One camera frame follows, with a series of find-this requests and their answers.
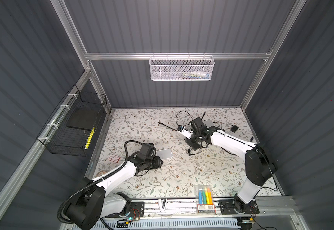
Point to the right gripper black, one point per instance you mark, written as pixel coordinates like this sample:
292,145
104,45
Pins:
192,144

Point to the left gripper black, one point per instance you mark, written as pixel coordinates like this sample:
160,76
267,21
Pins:
158,164

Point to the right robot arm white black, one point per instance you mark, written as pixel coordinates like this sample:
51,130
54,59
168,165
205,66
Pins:
258,168

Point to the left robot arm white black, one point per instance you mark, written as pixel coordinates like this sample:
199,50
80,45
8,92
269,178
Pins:
92,201

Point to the floral table mat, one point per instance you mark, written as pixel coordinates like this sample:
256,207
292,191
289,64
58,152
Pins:
177,177

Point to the red white small card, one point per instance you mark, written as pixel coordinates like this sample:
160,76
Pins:
114,158

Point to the roll of clear tape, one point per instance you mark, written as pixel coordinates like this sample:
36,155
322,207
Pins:
101,173

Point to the box of coloured markers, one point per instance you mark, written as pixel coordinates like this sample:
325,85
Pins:
205,203

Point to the black pad in basket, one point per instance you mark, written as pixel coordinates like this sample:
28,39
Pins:
82,119

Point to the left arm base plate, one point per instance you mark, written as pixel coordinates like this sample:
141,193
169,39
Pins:
134,209

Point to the white perforated cable tray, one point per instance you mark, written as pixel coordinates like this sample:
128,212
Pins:
170,223

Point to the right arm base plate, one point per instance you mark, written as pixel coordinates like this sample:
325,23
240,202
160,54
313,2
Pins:
231,207

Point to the white wire mesh basket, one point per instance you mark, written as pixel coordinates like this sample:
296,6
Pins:
181,68

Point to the black wire basket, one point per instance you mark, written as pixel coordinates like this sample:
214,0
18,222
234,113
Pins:
59,139

